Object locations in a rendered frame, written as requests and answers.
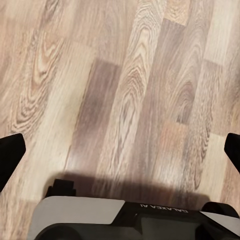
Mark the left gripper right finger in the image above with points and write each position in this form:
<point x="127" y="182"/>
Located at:
<point x="232" y="149"/>

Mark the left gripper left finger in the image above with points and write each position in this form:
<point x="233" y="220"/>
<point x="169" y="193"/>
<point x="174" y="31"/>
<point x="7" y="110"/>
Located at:
<point x="12" y="149"/>

